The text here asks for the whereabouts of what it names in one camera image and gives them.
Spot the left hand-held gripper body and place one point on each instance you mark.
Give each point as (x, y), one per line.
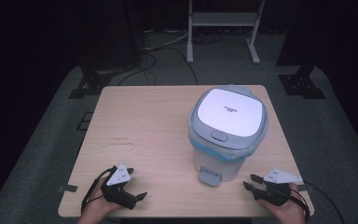
(118, 177)

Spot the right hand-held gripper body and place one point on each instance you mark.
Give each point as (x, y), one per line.
(276, 191)

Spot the white grey pedal trash can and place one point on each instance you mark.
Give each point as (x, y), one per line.
(230, 112)

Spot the person's right hand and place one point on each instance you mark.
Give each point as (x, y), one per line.
(289, 213)

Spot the person's left hand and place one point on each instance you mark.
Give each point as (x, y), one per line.
(96, 210)

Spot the grey tape strip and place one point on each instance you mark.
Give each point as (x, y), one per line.
(307, 188)
(67, 188)

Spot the dark floor socket plate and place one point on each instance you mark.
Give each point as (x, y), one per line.
(85, 121)

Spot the black stand base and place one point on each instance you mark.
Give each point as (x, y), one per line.
(90, 85)
(301, 84)

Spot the white metal stand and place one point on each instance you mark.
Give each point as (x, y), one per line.
(223, 19)

